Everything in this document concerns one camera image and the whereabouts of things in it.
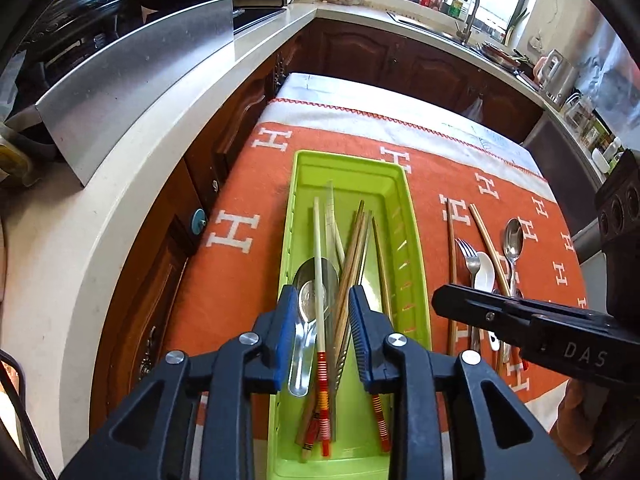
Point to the clear glass jar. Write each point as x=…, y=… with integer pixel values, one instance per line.
x=580, y=112

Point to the steel kitchen sink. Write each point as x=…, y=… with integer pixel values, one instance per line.
x=420, y=22

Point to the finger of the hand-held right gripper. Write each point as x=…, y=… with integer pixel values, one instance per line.
x=475, y=307

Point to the row of condiment jars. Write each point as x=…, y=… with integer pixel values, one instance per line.
x=602, y=145

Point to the small steel spoon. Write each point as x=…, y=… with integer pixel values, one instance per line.
x=513, y=237

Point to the blue round cabinet knob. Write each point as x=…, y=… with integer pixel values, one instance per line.
x=198, y=221

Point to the green onion stalks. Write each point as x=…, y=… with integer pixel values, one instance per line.
x=515, y=27

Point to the brown wooden chopstick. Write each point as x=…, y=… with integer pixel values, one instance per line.
x=487, y=245

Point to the steel kitchen faucet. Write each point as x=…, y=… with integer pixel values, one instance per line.
x=470, y=20

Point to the black pot with red rim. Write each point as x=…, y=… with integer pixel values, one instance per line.
x=85, y=5

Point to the green plastic utensil tray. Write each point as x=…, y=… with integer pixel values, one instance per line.
x=350, y=180

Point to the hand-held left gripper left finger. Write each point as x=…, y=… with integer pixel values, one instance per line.
x=285, y=330

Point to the person's right hand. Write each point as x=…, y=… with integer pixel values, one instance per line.
x=575, y=415

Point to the white countertop appliance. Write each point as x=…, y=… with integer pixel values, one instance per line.
x=557, y=77

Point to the hanging plastic bag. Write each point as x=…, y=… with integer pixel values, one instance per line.
x=474, y=109

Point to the white ceramic spoon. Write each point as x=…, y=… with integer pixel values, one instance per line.
x=484, y=272

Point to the white wall socket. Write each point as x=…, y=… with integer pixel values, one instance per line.
x=535, y=44

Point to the steel splash panel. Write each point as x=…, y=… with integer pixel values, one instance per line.
x=140, y=75

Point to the green bottle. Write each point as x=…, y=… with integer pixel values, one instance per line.
x=456, y=7

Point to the brown wooden kitchen cabinets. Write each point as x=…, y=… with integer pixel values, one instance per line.
x=360, y=55

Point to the yellow plastic bag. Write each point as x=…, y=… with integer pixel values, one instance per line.
x=15, y=160

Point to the orange patterned blanket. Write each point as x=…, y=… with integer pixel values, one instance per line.
x=260, y=270

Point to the steel soup spoon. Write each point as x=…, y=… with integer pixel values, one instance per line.
x=306, y=305

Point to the steel fork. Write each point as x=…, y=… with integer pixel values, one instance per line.
x=466, y=260

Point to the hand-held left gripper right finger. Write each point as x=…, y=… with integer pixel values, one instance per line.
x=360, y=330

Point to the stack of dishes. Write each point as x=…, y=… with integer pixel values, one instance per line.
x=502, y=54

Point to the grey steel appliance front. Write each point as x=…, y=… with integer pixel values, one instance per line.
x=560, y=170

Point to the bunch of wooden chopsticks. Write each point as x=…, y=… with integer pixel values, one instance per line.
x=320, y=240

